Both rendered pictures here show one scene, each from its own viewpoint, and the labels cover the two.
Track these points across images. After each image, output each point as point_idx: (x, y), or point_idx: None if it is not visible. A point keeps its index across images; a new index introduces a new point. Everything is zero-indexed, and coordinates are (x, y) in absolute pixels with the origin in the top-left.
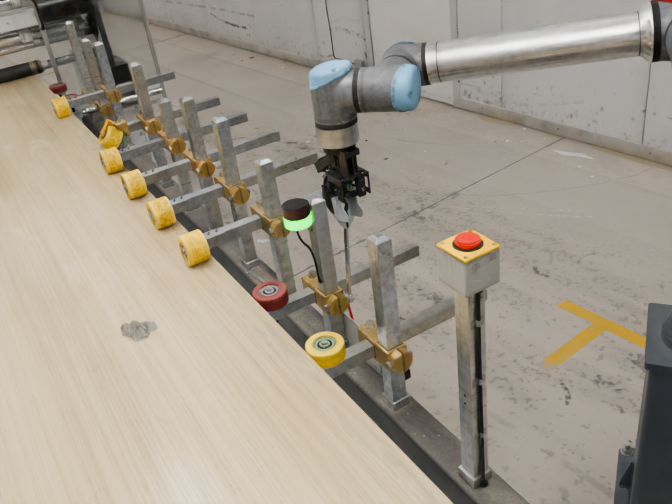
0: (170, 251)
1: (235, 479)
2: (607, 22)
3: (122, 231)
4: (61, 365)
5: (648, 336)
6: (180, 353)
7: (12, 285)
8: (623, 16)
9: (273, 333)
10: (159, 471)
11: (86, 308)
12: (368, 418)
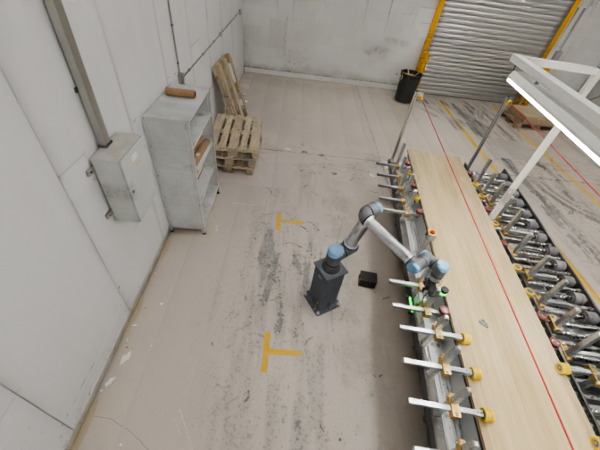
0: (471, 354)
1: (465, 271)
2: (379, 223)
3: (489, 387)
4: (504, 326)
5: (339, 275)
6: (472, 307)
7: (531, 383)
8: (375, 220)
9: (448, 295)
10: (479, 282)
11: (500, 345)
12: None
